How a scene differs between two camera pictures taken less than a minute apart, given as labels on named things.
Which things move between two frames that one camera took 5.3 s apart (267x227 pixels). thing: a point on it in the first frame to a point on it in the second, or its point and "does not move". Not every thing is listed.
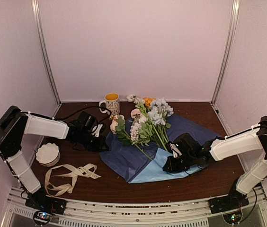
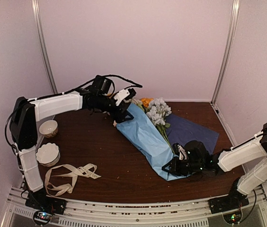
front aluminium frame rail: x=257 y=213 does not move
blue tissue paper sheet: x=135 y=166 to x=141 y=133
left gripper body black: x=91 y=144 to x=112 y=113
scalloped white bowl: x=48 y=155 does not move
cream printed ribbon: x=90 y=170 does not move
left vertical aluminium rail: x=37 y=14 does not move
